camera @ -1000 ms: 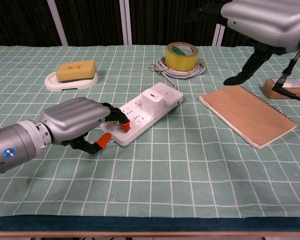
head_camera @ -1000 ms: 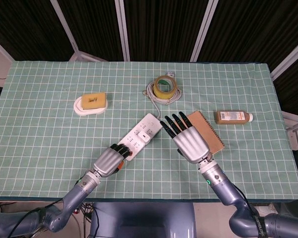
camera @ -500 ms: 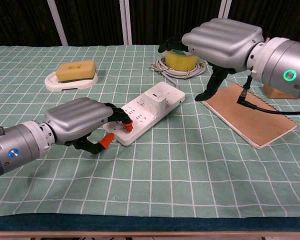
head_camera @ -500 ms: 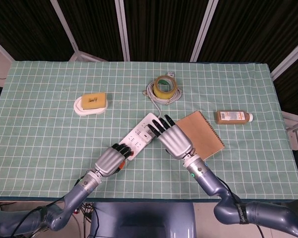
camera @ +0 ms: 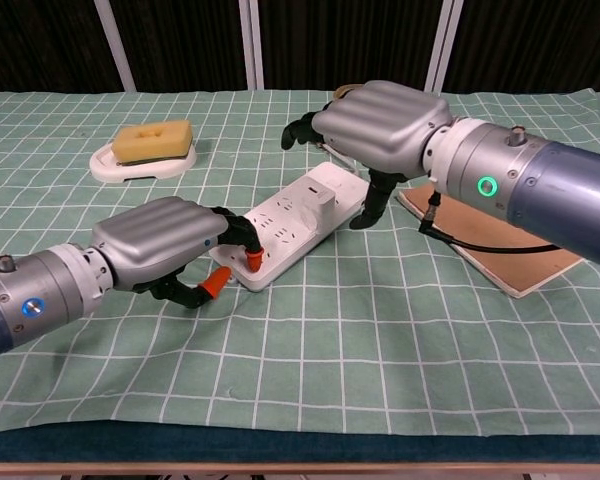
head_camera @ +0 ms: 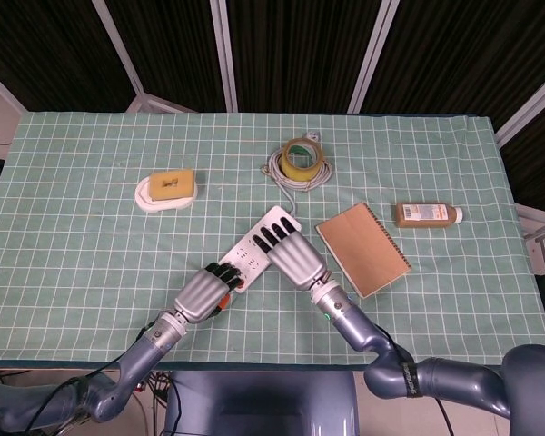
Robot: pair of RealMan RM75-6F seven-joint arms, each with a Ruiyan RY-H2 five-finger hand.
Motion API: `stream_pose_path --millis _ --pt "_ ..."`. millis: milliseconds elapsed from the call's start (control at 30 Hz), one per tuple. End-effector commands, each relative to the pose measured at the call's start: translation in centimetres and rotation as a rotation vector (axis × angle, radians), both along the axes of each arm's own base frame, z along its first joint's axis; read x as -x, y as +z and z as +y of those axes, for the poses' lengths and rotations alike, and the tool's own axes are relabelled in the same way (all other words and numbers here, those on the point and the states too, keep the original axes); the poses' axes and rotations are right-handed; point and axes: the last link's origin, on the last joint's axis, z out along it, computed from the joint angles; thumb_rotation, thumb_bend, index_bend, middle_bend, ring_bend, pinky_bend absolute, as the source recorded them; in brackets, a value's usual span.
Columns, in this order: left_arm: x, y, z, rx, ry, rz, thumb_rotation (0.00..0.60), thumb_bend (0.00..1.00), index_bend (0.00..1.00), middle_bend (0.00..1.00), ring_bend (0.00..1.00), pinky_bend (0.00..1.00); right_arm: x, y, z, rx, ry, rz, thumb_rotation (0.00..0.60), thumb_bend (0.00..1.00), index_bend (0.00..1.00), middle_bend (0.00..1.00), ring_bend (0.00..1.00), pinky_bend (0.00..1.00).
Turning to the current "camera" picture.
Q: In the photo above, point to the white power strip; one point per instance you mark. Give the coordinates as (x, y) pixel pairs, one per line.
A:
(290, 245)

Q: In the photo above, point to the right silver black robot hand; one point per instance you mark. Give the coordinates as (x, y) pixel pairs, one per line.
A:
(380, 130)

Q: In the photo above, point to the left blue silver robot arm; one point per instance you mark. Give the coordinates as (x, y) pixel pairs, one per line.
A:
(40, 295)

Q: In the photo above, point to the white soap dish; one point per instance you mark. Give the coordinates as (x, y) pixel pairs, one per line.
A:
(145, 172)

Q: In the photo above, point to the right blue silver robot arm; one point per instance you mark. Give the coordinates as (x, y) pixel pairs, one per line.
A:
(545, 190)

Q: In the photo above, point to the dark teal under cloth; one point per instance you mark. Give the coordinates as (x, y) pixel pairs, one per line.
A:
(300, 447)

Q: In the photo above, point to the green white grid tablecloth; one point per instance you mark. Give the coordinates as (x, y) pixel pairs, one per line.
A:
(330, 350)

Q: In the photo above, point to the white plug adapter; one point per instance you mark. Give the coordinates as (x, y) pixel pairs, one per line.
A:
(320, 197)

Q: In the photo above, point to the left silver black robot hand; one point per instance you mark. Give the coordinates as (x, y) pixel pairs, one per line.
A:
(155, 235)

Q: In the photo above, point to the yellow sponge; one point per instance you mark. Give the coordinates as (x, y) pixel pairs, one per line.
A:
(152, 142)

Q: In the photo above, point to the white partition frame post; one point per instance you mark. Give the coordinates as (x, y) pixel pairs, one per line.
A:
(442, 45)
(252, 45)
(115, 45)

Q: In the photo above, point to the wooden board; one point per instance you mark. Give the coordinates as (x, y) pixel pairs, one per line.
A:
(505, 270)

